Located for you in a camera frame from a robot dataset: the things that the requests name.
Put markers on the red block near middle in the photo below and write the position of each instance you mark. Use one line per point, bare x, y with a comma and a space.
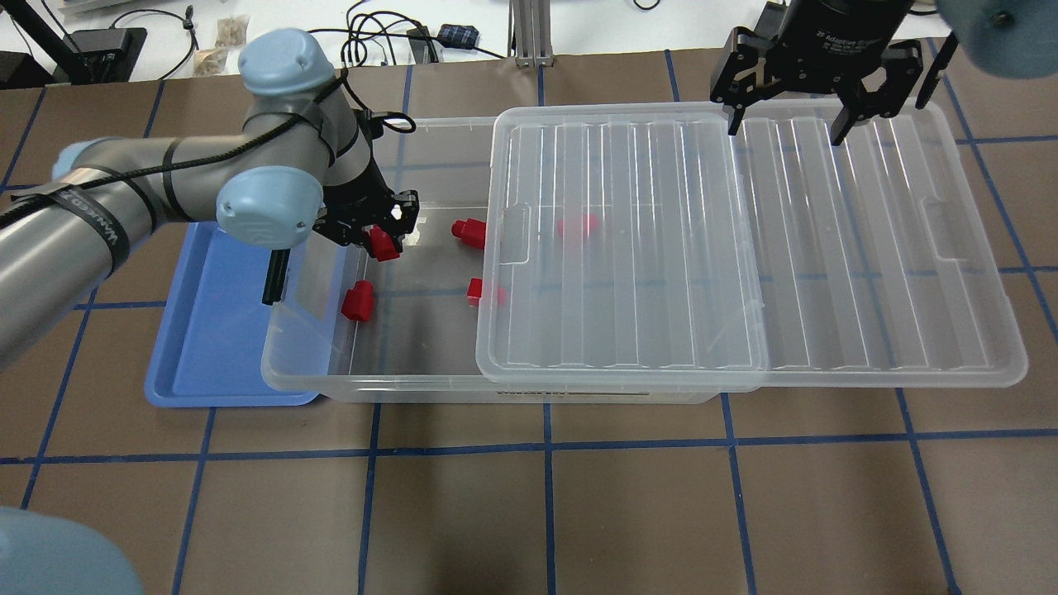
476, 291

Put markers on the red block under lid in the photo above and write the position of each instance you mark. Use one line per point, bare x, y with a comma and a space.
585, 226

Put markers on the clear plastic storage box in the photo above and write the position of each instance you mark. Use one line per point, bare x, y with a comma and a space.
397, 347

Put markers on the aluminium frame post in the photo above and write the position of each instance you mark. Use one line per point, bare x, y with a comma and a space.
529, 26

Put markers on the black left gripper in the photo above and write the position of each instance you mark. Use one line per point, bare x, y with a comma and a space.
354, 201

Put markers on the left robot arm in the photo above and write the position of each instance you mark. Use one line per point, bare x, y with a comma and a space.
302, 165

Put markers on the blue plastic tray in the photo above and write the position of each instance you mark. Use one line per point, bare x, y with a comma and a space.
209, 346

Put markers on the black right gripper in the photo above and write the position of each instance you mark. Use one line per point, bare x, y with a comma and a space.
831, 33

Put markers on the black box handle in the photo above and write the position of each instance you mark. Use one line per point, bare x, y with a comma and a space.
275, 277

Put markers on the red block picked up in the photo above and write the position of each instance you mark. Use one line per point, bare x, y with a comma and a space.
381, 245

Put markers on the blue patterned small device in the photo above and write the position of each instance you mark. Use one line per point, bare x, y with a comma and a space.
458, 36

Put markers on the red block far middle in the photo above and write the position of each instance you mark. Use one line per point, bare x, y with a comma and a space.
471, 232

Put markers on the red block near handle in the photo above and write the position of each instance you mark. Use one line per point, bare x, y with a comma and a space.
358, 302

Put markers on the clear plastic box lid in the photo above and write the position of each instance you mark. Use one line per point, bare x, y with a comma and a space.
874, 266

